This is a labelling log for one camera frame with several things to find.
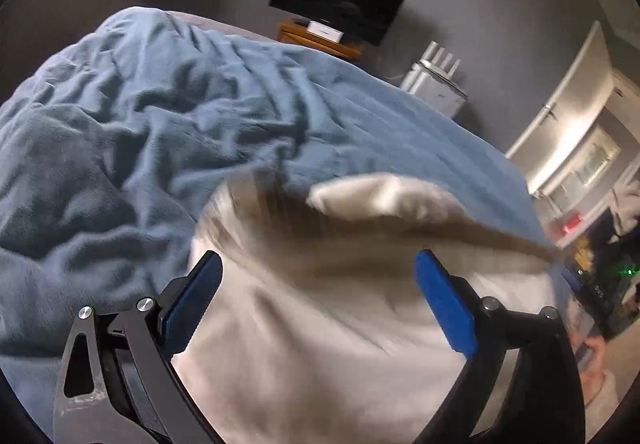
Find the white mini fridge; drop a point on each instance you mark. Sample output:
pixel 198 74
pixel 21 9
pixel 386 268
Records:
pixel 432 89

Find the small white flat box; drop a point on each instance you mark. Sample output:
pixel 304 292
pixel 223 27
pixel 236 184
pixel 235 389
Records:
pixel 325 29

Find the white router with antennas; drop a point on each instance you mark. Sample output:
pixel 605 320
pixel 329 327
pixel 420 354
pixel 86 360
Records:
pixel 442 62

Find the white door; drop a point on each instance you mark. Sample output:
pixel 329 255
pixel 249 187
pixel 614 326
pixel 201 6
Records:
pixel 565 109

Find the blue fleece blanket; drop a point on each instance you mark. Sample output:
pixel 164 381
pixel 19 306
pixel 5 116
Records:
pixel 150 124

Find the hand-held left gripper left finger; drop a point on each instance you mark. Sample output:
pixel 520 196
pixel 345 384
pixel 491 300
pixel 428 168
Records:
pixel 192 304

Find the wooden television stand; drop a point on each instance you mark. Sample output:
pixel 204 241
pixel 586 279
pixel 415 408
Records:
pixel 345 48

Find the cream hooded puffer jacket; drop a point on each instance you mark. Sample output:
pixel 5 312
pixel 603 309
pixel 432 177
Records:
pixel 325 324

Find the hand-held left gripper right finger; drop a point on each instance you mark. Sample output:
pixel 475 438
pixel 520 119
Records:
pixel 445 304

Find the person's right hand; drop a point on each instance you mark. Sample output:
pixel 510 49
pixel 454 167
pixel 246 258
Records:
pixel 592 354

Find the person's right forearm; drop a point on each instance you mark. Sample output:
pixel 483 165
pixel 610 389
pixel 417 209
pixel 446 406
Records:
pixel 602 391

